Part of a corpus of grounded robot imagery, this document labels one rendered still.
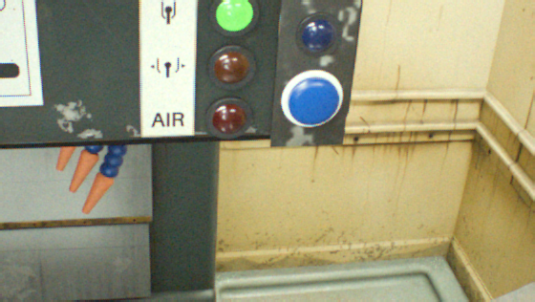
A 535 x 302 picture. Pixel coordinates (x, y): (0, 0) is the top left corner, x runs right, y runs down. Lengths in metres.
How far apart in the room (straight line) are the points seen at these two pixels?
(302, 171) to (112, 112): 1.32
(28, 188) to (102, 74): 0.82
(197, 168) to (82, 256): 0.25
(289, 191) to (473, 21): 0.56
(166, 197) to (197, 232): 0.09
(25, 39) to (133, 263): 0.94
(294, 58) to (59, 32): 0.13
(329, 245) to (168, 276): 0.60
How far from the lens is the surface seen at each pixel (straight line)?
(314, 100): 0.44
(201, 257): 1.37
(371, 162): 1.78
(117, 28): 0.41
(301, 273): 1.88
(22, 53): 0.42
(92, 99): 0.43
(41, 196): 1.24
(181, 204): 1.30
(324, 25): 0.42
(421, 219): 1.93
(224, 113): 0.43
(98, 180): 0.66
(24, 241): 1.30
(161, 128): 0.44
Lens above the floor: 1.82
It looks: 31 degrees down
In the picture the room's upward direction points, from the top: 5 degrees clockwise
